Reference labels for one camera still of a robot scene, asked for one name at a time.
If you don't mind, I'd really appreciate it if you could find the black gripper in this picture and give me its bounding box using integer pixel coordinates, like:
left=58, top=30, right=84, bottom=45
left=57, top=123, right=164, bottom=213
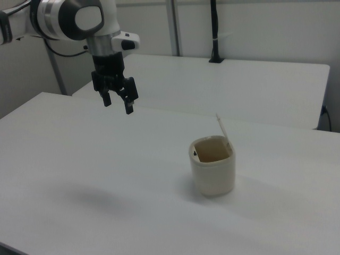
left=91, top=52, right=139, bottom=115

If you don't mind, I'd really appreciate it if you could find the white side table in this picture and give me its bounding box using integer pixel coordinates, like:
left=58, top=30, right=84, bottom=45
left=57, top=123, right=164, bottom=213
left=71, top=54, right=331, bottom=131

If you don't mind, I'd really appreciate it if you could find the white cylindrical cup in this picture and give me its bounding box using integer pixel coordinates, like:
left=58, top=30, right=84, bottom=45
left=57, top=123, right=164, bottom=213
left=189, top=135, right=237, bottom=198

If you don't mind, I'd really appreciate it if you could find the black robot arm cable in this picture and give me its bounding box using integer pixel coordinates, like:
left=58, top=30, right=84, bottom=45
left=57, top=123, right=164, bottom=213
left=42, top=37, right=90, bottom=57

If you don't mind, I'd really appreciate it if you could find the grey aluminium partition post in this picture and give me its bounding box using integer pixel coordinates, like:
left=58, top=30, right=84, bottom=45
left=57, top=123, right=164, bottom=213
left=165, top=0, right=184, bottom=57

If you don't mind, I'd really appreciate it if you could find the black camera pole with clamp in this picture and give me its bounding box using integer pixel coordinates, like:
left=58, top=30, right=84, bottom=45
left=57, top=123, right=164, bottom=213
left=208, top=0, right=224, bottom=64

